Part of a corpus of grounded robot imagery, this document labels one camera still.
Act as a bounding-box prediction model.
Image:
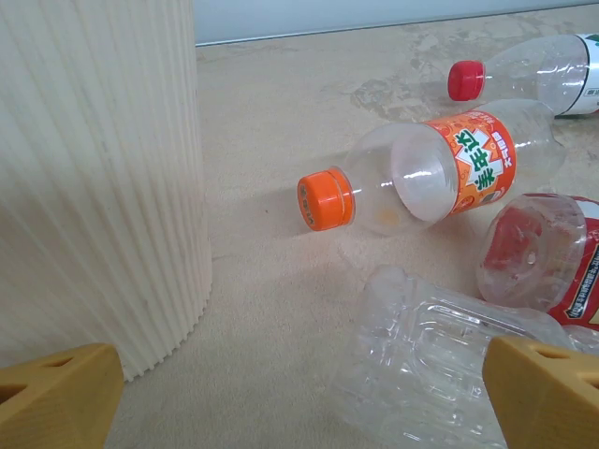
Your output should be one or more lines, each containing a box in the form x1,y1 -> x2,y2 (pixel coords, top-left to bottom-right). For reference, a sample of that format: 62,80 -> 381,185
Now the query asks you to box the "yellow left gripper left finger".
0,342 -> 125,449

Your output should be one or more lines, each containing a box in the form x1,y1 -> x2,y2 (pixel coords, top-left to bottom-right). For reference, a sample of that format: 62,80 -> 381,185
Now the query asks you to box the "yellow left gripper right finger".
481,334 -> 599,449

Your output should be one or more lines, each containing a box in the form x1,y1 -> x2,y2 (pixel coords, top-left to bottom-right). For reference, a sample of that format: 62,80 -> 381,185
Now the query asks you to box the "clear crushed plastic bottle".
329,264 -> 599,449

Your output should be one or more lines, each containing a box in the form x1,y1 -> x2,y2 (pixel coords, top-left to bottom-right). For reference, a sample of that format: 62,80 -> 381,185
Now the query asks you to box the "red gold label bottle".
475,192 -> 599,334

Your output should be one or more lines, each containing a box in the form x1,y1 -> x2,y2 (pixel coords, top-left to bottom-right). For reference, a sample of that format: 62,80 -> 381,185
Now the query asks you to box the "red cap white label bottle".
446,32 -> 599,118

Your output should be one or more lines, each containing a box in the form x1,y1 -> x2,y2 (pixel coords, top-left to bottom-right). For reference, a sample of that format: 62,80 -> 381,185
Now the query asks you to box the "cream ribbed waste bin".
0,0 -> 215,384

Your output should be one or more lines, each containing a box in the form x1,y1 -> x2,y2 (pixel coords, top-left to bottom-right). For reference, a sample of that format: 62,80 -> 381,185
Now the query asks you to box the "orange cap orange label bottle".
297,110 -> 567,237

